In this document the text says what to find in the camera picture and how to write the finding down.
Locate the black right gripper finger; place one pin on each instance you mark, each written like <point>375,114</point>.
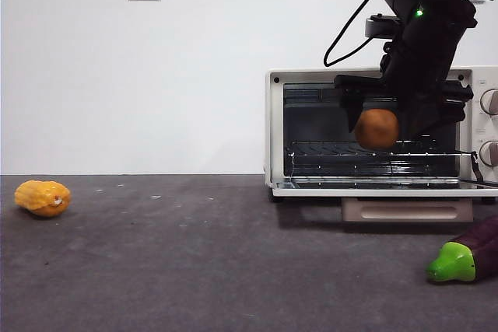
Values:
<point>351,110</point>
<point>428,120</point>

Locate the brown potato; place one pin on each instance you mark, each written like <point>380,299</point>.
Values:
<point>376,130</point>

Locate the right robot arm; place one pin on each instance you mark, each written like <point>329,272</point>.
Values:
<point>424,44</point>

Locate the beige oven knob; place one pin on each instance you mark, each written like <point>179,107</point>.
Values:
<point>488,154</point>
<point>489,102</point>

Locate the white Toshiba toaster oven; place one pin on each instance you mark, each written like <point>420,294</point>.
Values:
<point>274,133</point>

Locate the purple eggplant with green stem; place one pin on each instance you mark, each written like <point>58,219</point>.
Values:
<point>453,264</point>

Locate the yellow corn cob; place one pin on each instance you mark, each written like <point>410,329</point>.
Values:
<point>41,198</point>

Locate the pale grey camera box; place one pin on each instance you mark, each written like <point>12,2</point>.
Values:
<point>375,28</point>

